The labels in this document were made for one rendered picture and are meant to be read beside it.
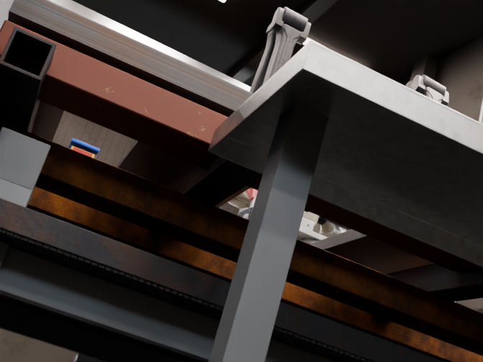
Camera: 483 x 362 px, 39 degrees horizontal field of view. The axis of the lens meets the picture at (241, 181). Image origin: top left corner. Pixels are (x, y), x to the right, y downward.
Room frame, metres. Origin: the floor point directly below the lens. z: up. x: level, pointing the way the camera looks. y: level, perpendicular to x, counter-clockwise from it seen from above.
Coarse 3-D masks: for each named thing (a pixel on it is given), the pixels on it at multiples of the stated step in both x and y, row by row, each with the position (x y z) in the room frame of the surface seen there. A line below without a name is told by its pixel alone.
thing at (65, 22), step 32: (32, 0) 0.76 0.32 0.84; (64, 32) 0.77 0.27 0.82; (96, 32) 0.78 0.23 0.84; (128, 64) 0.80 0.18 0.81; (160, 64) 0.81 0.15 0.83; (192, 96) 0.83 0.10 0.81; (224, 96) 0.83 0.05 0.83; (128, 160) 1.16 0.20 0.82; (160, 160) 1.11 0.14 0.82; (352, 256) 1.33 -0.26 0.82; (384, 256) 1.27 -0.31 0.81; (416, 256) 1.21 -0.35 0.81
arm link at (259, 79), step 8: (288, 8) 1.73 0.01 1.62; (288, 16) 1.72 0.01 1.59; (296, 16) 1.72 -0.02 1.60; (288, 24) 1.74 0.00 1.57; (296, 24) 1.73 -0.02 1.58; (304, 24) 1.74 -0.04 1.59; (272, 32) 1.79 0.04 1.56; (272, 40) 1.80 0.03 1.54; (272, 48) 1.80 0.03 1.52; (264, 56) 1.82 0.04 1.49; (264, 64) 1.81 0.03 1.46; (264, 72) 1.81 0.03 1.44; (256, 80) 1.83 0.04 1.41; (256, 88) 1.82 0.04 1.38
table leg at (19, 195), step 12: (12, 132) 0.78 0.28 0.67; (24, 144) 0.78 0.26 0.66; (12, 156) 0.78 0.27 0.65; (24, 168) 0.78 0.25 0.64; (0, 180) 0.78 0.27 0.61; (24, 180) 0.79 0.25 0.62; (0, 192) 0.78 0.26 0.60; (12, 192) 0.78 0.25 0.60; (24, 192) 0.79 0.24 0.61; (24, 204) 0.79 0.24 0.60; (0, 252) 0.79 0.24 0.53; (0, 264) 0.79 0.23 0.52
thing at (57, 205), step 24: (48, 192) 1.12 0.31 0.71; (72, 216) 1.14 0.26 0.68; (96, 216) 1.15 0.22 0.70; (120, 240) 1.17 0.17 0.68; (144, 240) 1.18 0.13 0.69; (168, 240) 1.19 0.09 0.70; (192, 264) 1.20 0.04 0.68; (216, 264) 1.21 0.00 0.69; (288, 288) 1.25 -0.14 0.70; (312, 312) 1.29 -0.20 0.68; (336, 312) 1.28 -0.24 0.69; (360, 312) 1.30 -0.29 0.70; (384, 336) 1.31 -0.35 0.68; (408, 336) 1.33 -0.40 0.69; (456, 360) 1.36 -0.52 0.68; (480, 360) 1.38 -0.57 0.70
